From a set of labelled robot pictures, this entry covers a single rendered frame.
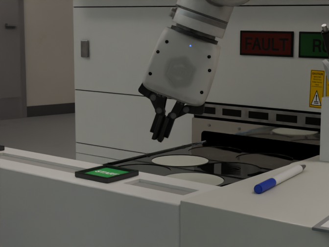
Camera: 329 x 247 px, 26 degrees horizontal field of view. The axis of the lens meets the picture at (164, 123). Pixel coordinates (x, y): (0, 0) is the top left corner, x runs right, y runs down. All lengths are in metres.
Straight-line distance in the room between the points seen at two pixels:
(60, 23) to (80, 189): 7.50
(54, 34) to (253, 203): 7.60
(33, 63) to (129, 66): 6.59
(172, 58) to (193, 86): 0.05
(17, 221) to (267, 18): 0.68
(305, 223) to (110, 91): 1.04
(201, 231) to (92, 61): 1.00
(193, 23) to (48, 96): 7.28
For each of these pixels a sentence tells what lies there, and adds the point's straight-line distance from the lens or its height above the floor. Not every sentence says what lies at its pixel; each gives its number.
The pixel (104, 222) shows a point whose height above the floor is 0.92.
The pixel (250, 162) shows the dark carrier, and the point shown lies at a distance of 1.26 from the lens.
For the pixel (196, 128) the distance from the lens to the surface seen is 1.49.
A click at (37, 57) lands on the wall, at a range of 8.20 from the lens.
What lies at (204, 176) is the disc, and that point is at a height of 0.90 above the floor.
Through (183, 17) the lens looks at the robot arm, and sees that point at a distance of 1.06.
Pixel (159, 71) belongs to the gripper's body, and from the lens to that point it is 1.07.
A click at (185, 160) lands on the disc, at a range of 1.26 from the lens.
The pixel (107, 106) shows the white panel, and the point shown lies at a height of 0.94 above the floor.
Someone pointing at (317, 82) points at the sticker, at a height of 1.03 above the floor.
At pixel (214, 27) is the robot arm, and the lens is 1.06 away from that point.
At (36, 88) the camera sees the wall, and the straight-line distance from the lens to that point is 8.23.
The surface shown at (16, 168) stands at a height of 0.96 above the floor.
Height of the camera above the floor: 1.16
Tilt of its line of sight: 9 degrees down
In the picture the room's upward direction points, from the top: straight up
